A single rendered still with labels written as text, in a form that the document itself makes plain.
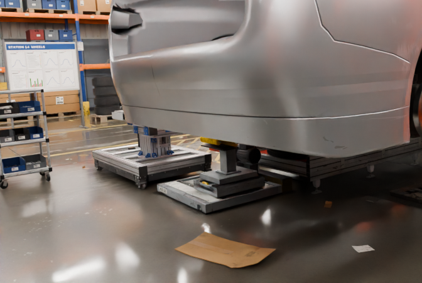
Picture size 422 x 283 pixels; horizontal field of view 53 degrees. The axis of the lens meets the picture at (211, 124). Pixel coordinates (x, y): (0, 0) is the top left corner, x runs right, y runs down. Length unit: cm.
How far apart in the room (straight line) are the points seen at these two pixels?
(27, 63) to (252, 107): 807
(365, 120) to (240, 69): 51
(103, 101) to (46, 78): 189
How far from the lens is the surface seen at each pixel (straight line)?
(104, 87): 1083
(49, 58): 954
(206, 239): 282
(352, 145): 165
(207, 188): 349
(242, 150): 387
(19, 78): 939
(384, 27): 178
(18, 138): 483
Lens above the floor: 109
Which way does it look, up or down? 7 degrees down
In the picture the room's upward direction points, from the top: 3 degrees counter-clockwise
